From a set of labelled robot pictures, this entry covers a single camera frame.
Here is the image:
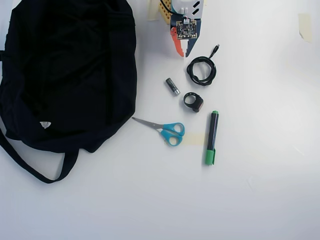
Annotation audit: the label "black usb cable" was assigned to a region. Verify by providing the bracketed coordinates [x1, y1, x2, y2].
[186, 44, 221, 87]

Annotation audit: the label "blue handled scissors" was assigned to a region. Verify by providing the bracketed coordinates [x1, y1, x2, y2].
[131, 116, 186, 147]

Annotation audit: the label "black ring-shaped gadget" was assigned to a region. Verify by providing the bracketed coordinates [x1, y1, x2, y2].
[183, 91, 204, 114]

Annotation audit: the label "beige masking tape piece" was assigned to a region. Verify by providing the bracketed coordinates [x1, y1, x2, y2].
[297, 12, 314, 44]
[183, 133, 207, 147]
[146, 0, 161, 22]

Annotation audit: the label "bare camera circuit board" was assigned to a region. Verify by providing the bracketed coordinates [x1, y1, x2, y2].
[175, 19, 198, 41]

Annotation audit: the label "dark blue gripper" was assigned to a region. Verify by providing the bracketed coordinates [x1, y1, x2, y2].
[170, 17, 203, 59]

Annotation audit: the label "thin camera wire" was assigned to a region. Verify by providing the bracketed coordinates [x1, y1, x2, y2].
[159, 0, 180, 16]

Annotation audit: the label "small dark cylindrical battery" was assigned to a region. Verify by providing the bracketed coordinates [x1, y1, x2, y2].
[164, 77, 181, 97]

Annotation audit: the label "black fabric bag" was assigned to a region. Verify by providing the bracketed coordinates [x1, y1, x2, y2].
[0, 0, 139, 185]

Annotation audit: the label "green capped marker pen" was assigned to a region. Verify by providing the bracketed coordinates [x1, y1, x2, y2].
[204, 110, 221, 167]

